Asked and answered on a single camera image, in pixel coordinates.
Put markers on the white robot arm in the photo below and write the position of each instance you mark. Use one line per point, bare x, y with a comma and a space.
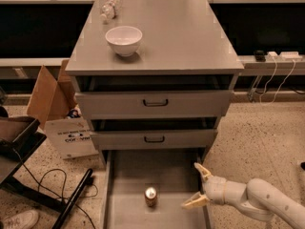
257, 199

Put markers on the grey drawer cabinet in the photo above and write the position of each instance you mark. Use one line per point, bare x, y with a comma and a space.
179, 37

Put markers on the orange soda can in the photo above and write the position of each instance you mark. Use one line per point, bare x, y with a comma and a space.
150, 195

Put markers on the white sneaker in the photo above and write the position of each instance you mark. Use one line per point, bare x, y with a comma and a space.
24, 220

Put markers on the grey top drawer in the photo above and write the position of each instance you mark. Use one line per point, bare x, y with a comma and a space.
153, 96

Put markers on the white ceramic bowl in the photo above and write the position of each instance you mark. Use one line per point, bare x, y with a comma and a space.
124, 40

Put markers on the brown cardboard box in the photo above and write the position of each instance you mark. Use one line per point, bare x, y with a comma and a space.
51, 98

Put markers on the black power adapter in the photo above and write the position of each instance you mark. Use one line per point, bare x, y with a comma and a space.
259, 56

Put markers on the black metal stand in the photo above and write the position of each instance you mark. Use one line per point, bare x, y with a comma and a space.
19, 139

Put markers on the grey open bottom drawer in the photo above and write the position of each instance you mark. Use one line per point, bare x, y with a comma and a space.
130, 172

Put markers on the white power strip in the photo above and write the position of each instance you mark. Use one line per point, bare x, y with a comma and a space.
286, 56

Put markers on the clear plastic bottle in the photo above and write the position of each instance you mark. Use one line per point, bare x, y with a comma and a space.
110, 10

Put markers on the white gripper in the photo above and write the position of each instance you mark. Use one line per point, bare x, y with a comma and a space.
216, 187

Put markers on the grey middle drawer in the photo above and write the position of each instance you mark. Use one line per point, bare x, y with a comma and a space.
140, 134

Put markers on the white printed paper bag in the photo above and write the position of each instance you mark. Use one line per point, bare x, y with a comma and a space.
71, 137

